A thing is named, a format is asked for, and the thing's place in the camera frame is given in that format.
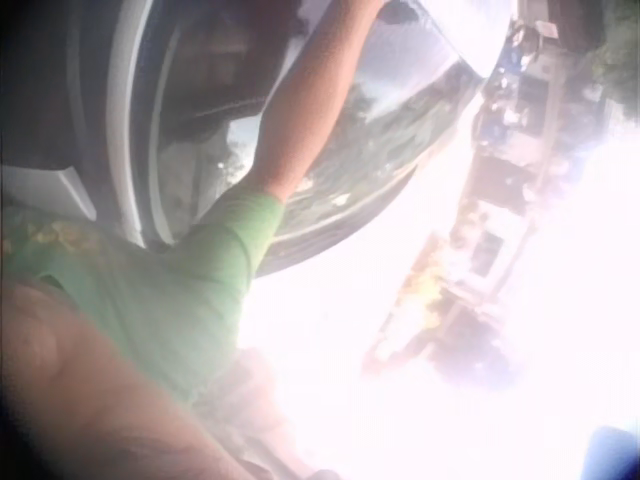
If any shiny dark car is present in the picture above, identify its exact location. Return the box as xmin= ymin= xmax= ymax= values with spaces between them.
xmin=0 ymin=0 xmax=522 ymax=280

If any row of street stalls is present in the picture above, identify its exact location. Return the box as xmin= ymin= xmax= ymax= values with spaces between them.
xmin=362 ymin=0 xmax=640 ymax=389

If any blue object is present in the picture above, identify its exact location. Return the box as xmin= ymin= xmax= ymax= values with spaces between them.
xmin=587 ymin=424 xmax=640 ymax=480

